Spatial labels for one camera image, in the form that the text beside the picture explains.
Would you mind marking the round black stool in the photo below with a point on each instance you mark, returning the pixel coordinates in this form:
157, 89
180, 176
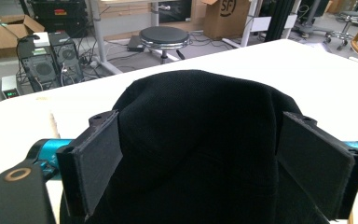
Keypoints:
164, 39

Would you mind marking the chrome stool base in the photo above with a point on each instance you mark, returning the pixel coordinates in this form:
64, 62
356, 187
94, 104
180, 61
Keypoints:
343, 29

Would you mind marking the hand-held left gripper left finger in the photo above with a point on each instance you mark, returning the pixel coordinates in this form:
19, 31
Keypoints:
94, 165

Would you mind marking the black equipment rack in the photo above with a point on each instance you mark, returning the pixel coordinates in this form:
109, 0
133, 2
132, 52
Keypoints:
60, 15

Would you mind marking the white small box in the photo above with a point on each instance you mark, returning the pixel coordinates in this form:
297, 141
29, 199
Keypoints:
41, 39

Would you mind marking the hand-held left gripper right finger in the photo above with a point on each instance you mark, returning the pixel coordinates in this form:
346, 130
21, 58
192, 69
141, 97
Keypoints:
315, 168

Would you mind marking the open cardboard box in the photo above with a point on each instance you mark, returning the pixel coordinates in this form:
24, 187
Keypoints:
3, 32

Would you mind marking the white desk frame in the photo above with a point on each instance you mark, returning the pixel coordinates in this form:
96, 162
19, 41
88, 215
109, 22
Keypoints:
101, 35
254, 23

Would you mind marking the black cloth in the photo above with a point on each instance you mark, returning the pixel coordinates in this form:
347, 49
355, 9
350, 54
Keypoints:
199, 146

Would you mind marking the printed cardboard box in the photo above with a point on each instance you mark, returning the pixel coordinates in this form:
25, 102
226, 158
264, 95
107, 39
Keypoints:
227, 17

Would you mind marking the black computer tower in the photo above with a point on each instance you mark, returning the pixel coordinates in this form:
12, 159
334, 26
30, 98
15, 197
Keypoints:
38, 67
66, 56

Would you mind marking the black flat box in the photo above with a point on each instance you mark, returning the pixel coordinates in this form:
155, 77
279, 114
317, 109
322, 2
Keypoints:
135, 43

